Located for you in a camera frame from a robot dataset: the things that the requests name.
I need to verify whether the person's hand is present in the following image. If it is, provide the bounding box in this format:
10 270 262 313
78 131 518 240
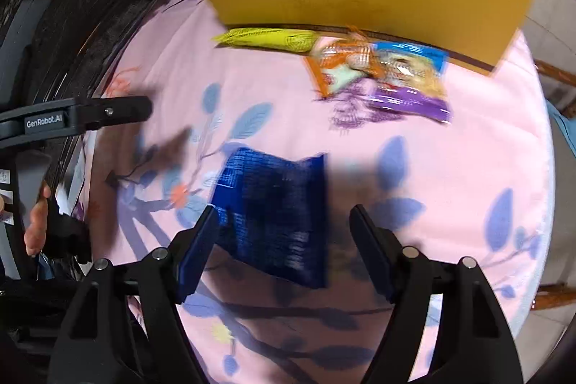
23 181 51 257

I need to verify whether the wooden chair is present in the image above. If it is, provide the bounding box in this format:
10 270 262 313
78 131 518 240
532 59 575 310

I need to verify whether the orange snack packet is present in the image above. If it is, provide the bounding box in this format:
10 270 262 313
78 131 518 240
306 27 386 98

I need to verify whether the pink floral tablecloth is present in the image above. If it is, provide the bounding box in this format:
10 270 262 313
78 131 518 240
77 0 554 383

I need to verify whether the blue snack bag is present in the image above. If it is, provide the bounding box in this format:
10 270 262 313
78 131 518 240
211 147 329 289

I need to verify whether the blue purple snack packet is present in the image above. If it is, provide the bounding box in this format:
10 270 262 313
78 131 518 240
367 41 451 124

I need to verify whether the blue cloth on chair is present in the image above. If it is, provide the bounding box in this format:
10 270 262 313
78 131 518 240
546 100 576 157

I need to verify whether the yellow green snack packet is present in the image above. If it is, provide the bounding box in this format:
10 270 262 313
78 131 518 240
213 27 319 54

